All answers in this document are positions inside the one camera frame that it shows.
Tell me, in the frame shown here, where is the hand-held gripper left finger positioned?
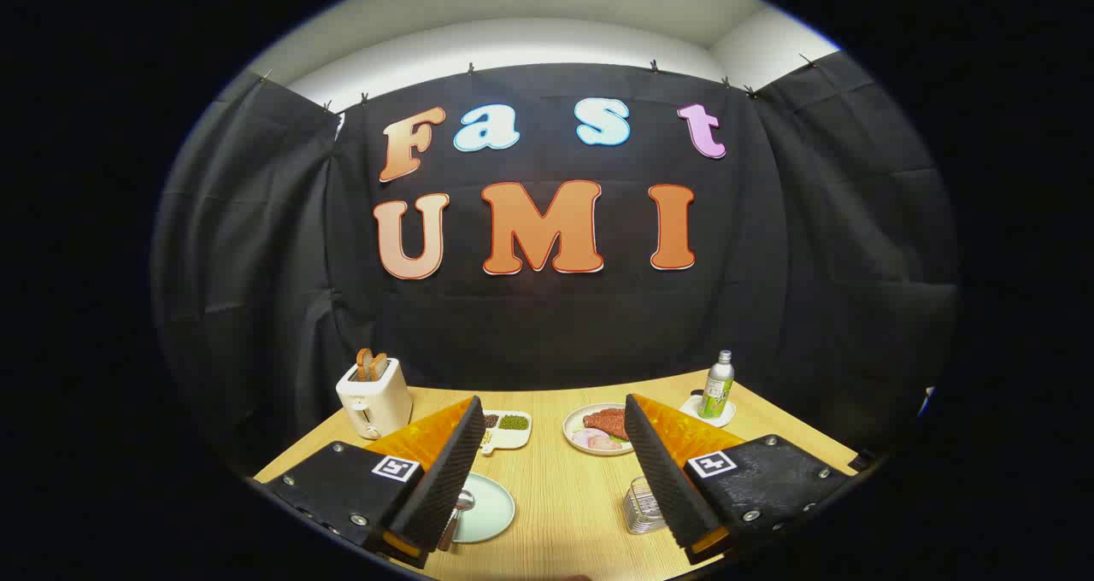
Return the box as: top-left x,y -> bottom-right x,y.
248,396 -> 485,569

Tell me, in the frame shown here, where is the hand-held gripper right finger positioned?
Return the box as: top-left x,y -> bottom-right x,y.
624,393 -> 858,565

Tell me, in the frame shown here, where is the metal spoon with wooden handle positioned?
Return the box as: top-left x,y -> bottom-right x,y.
438,490 -> 476,553

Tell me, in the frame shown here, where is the cream white toaster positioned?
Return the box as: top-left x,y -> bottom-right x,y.
335,357 -> 414,441

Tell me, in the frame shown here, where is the silver bottle with green label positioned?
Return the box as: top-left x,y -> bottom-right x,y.
697,349 -> 736,420

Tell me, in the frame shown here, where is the white divided dish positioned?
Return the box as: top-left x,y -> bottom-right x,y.
480,410 -> 532,456

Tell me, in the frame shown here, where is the light blue plate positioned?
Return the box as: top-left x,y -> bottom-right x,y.
449,472 -> 517,544

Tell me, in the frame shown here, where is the metal wire basket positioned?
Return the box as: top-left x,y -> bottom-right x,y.
622,476 -> 669,536

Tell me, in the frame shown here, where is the white round food plate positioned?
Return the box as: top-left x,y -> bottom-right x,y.
562,403 -> 635,456

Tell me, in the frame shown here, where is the white square coaster tray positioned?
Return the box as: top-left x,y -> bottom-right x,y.
679,393 -> 738,429

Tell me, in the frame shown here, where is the brown steak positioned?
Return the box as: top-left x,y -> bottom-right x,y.
583,408 -> 631,442

